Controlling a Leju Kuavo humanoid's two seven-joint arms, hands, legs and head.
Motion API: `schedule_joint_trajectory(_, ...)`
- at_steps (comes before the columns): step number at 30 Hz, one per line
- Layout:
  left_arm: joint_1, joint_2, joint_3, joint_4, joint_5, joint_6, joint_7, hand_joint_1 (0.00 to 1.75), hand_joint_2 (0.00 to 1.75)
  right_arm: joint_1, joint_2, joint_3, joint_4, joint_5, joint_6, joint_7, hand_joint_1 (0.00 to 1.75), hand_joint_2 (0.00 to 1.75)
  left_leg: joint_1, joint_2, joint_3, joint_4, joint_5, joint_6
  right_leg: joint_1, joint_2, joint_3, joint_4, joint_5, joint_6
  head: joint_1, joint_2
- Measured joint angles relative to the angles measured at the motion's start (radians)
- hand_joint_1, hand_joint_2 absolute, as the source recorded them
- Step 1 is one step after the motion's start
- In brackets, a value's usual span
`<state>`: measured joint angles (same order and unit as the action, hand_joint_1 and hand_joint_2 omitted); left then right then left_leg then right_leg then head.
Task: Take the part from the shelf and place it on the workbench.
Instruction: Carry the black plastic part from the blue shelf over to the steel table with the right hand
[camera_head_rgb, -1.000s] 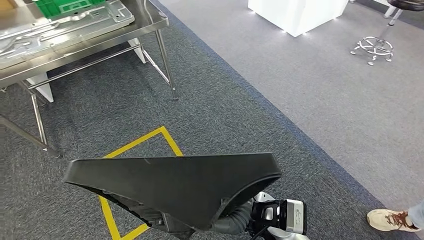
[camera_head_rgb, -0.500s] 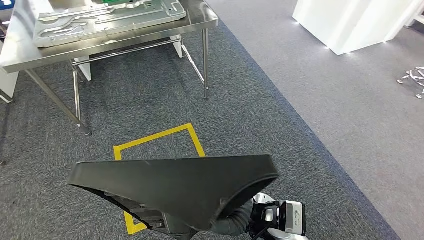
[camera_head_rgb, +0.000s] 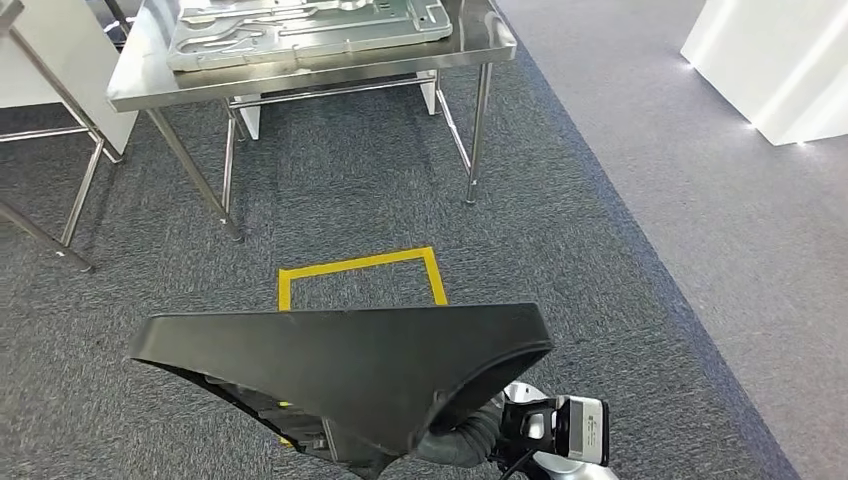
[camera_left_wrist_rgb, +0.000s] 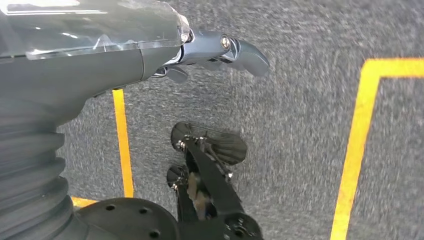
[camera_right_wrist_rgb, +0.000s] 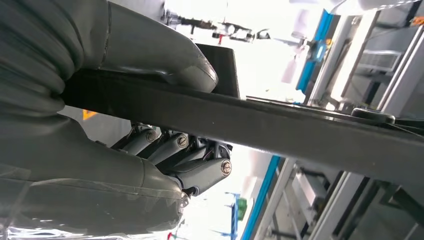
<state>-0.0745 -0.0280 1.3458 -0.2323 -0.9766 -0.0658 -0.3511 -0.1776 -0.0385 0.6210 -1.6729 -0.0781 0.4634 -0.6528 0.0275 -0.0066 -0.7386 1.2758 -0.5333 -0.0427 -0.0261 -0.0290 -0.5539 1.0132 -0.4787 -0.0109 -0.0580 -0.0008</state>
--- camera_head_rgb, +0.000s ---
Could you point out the white cabinet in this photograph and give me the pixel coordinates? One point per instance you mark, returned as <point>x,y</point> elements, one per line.
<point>40,66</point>

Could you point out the white display plinth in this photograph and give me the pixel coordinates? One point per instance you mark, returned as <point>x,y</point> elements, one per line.
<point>775,66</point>

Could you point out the stainless steel workbench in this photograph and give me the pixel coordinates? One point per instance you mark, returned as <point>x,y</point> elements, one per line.
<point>132,86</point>

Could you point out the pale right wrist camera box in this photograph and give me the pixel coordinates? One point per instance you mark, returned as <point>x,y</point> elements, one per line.
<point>586,430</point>

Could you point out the steel frame table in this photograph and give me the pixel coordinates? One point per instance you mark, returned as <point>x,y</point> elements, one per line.
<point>83,192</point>

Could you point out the stamped grey metal panel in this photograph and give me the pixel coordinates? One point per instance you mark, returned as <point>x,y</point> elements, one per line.
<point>298,40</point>

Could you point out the black plastic plate frame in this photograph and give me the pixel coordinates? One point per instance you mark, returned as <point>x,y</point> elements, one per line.
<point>331,358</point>

